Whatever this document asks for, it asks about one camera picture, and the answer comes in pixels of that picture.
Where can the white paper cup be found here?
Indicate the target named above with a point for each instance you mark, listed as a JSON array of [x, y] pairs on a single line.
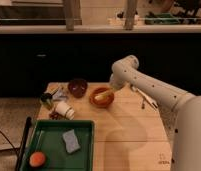
[[65, 110]]

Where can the yellow banana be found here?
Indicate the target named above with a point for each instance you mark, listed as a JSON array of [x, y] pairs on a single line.
[[103, 95]]

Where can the black bar beside tray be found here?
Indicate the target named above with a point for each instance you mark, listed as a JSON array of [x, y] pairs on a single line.
[[27, 126]]

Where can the left wooden post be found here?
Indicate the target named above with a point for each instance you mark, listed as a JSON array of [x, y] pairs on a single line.
[[72, 12]]

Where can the right wooden post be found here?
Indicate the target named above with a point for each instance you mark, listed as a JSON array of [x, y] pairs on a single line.
[[129, 14]]

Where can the red orange bowl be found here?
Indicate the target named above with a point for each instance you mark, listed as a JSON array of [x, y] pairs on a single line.
[[103, 103]]

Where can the orange fruit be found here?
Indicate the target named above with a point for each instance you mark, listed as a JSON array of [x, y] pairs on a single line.
[[37, 159]]

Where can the white knife tool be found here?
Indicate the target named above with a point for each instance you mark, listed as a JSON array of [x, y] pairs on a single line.
[[145, 98]]

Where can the crumpled grey wrapper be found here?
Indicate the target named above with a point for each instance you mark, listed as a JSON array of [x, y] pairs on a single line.
[[60, 95]]

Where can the small dark brown item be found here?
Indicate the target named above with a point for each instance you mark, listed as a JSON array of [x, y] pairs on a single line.
[[55, 116]]

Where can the blue grey sponge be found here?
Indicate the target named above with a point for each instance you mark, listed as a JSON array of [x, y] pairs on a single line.
[[71, 141]]

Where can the wooden post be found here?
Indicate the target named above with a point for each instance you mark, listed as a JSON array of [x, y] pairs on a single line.
[[72, 12], [129, 14]]

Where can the green mat in background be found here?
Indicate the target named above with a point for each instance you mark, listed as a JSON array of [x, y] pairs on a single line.
[[161, 19]]

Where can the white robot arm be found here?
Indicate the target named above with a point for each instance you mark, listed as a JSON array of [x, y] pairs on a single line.
[[186, 151]]

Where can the green plastic tray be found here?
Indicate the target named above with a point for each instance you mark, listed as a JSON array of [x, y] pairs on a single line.
[[47, 138]]

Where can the dark maroon bowl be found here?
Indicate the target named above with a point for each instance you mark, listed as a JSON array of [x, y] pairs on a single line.
[[77, 87]]

